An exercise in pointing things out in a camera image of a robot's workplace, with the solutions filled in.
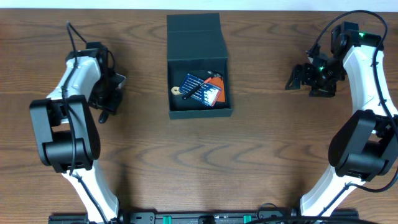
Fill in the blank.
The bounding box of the black yellow screwdriver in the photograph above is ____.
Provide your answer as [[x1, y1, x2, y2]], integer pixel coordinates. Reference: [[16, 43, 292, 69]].
[[98, 111, 109, 124]]

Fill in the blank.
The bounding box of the wooden handled orange scraper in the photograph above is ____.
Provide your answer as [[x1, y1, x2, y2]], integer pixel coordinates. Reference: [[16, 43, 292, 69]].
[[171, 74, 222, 106]]

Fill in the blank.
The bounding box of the small claw hammer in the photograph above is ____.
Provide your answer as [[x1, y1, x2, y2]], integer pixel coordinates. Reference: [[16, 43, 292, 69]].
[[182, 70, 223, 101]]

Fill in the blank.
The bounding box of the blue precision screwdriver set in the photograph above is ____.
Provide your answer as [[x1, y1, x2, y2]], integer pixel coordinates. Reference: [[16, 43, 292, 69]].
[[178, 73, 223, 108]]

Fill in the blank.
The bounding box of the dark green gift box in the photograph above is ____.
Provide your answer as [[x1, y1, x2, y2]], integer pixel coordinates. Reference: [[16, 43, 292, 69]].
[[167, 13, 233, 119]]

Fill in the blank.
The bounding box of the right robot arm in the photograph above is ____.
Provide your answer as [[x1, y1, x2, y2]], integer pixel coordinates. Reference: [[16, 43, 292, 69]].
[[285, 22, 397, 217]]

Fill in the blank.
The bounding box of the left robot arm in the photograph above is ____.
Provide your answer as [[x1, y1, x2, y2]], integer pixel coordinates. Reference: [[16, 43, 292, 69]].
[[29, 42, 129, 223]]

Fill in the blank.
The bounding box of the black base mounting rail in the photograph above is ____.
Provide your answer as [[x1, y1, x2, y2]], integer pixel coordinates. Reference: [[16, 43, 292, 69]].
[[48, 208, 359, 224]]

